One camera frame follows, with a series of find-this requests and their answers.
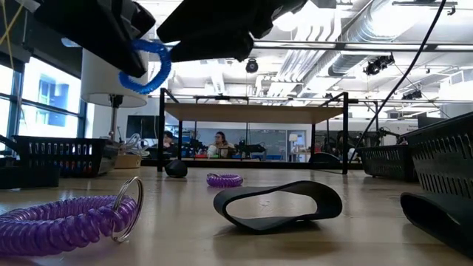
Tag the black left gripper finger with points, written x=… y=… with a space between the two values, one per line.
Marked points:
x=92 y=29
x=214 y=29

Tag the white shade table lamp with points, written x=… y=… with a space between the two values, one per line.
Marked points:
x=99 y=88

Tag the wooden shelf black metal legs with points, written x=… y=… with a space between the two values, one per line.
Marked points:
x=240 y=112

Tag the black computer monitor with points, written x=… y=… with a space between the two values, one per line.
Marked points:
x=142 y=127

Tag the person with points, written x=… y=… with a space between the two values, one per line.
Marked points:
x=168 y=138
x=221 y=142

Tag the black slotted plastic basket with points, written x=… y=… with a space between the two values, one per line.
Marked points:
x=388 y=164
x=443 y=159
x=55 y=141

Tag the black ceiling light track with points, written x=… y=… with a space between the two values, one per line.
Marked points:
x=340 y=46

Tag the dark background workbench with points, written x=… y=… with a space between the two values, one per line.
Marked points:
x=258 y=162

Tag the black ceiling spotlight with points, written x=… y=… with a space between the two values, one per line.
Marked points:
x=377 y=65
x=412 y=95

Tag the black dome ceiling camera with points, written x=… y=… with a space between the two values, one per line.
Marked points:
x=252 y=65

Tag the large window black frame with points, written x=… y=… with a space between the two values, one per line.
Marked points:
x=48 y=92

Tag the silver ventilation duct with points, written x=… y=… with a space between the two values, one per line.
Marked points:
x=354 y=44

